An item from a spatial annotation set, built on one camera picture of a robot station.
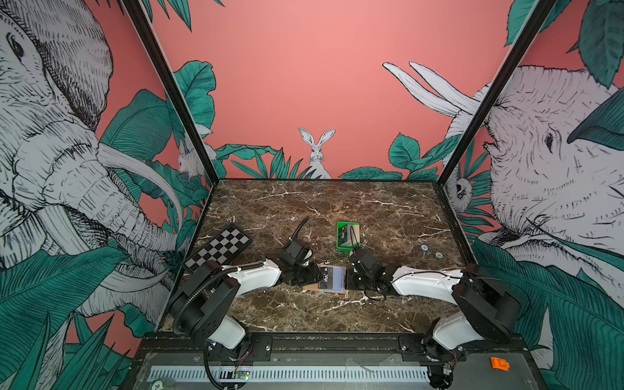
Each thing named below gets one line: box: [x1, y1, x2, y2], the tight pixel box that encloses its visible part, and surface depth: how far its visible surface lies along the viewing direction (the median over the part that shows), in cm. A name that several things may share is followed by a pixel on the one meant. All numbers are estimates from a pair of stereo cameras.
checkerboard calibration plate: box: [183, 222, 254, 273], surface depth 95 cm
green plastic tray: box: [336, 221, 361, 252], surface depth 99 cm
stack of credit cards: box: [342, 224, 360, 247], surface depth 97 cm
